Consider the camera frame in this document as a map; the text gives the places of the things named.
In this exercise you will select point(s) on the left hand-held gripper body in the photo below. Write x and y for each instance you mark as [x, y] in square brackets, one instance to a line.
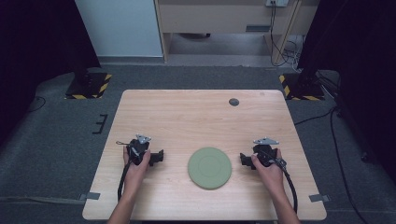
[137, 151]

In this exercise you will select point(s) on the grey power strip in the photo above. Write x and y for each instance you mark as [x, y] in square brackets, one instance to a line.
[277, 2]

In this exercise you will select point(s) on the person's right hand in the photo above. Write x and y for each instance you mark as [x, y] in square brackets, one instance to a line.
[272, 179]

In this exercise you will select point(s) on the grey tape strip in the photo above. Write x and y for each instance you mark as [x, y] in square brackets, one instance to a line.
[318, 198]
[91, 196]

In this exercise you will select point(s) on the white partition panel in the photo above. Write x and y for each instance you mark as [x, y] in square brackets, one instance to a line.
[118, 28]

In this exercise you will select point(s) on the grey round table grommet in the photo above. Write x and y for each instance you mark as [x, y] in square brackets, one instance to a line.
[233, 102]

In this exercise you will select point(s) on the black curtain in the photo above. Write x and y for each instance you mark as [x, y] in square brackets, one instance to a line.
[358, 46]
[37, 46]

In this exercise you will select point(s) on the black striped stand base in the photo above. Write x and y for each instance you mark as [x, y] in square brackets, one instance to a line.
[88, 88]
[303, 90]

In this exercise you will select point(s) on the light wooden desk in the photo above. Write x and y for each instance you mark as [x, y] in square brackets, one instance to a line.
[211, 17]

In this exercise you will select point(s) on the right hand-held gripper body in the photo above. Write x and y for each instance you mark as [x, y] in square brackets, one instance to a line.
[266, 154]

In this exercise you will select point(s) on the person's left hand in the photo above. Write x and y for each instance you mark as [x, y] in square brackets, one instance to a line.
[134, 177]

